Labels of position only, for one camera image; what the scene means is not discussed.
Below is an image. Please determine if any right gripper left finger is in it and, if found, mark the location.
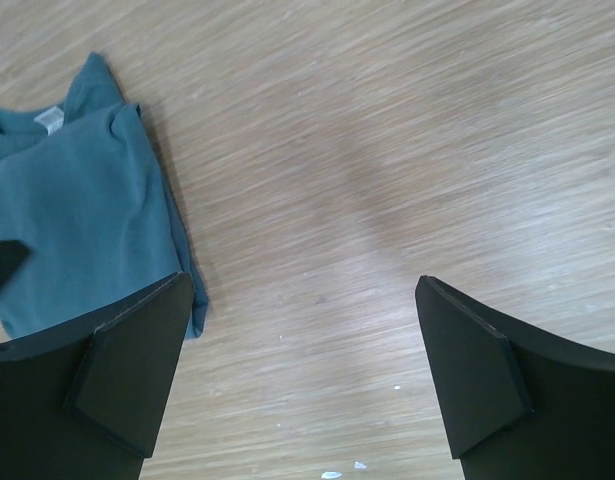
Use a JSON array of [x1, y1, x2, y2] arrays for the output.
[[0, 273, 194, 479]]

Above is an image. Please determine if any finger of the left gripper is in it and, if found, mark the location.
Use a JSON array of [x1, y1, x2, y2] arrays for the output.
[[0, 240, 31, 290]]

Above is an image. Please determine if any grey-blue t shirt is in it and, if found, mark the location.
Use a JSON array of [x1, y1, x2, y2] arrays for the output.
[[0, 53, 208, 339]]

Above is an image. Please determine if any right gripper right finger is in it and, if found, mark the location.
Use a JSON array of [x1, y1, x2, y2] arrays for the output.
[[415, 276, 615, 479]]

